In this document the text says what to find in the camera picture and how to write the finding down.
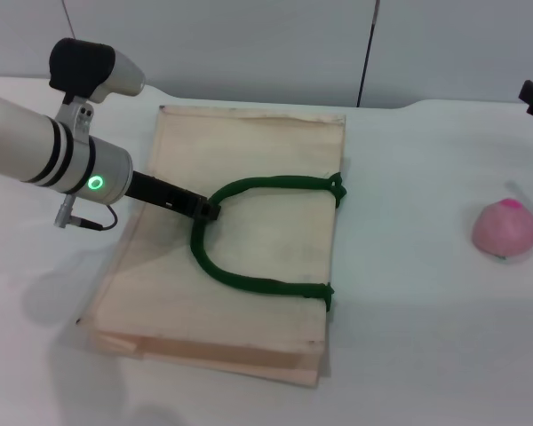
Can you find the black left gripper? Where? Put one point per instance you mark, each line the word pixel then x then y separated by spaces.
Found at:
pixel 160 193

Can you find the pink peach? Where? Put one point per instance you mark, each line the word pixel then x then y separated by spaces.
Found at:
pixel 504 228

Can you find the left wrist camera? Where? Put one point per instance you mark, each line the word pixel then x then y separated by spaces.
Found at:
pixel 93 66

